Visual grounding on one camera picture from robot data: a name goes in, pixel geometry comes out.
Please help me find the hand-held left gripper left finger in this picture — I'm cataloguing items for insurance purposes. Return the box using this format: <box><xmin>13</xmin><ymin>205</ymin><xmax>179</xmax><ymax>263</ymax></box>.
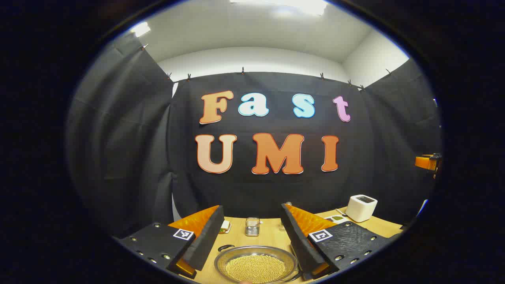
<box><xmin>118</xmin><ymin>205</ymin><xmax>224</xmax><ymax>280</ymax></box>

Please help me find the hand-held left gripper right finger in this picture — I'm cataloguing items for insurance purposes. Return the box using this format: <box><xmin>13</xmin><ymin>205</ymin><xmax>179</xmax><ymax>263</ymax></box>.
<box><xmin>281</xmin><ymin>203</ymin><xmax>391</xmax><ymax>281</ymax></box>

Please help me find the stainless steel pot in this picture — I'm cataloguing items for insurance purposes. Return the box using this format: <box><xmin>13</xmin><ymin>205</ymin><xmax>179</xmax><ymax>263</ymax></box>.
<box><xmin>214</xmin><ymin>244</ymin><xmax>299</xmax><ymax>284</ymax></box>

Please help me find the pile of yellow soybeans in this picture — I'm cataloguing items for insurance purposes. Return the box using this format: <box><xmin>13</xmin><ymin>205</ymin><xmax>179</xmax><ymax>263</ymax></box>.
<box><xmin>226</xmin><ymin>254</ymin><xmax>286</xmax><ymax>284</ymax></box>

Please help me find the white toaster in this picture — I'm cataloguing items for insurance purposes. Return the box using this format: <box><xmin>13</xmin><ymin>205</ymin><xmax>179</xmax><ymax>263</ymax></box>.
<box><xmin>345</xmin><ymin>194</ymin><xmax>378</xmax><ymax>223</ymax></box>

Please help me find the ceiling light panel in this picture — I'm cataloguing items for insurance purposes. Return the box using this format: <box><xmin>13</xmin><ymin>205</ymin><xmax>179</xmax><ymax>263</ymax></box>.
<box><xmin>130</xmin><ymin>22</ymin><xmax>151</xmax><ymax>38</ymax></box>
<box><xmin>230</xmin><ymin>0</ymin><xmax>328</xmax><ymax>16</ymax></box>

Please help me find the wire utensil holder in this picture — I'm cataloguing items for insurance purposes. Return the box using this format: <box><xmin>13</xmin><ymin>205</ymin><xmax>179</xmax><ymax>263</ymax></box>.
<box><xmin>245</xmin><ymin>217</ymin><xmax>260</xmax><ymax>237</ymax></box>

